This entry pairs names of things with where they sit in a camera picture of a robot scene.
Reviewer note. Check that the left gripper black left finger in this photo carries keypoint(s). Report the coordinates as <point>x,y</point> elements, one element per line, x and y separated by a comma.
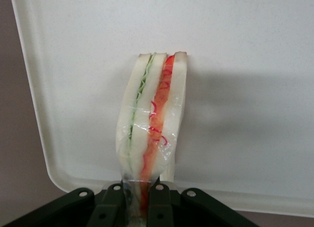
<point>110,207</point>

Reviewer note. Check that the triangle sandwich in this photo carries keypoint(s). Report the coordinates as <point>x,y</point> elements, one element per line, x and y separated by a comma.
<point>147,101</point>

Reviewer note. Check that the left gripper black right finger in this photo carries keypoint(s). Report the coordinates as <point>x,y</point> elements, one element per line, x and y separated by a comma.
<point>160,207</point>

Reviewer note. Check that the beige plastic tray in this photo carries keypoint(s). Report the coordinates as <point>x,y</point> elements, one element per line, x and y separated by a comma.
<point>73,65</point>

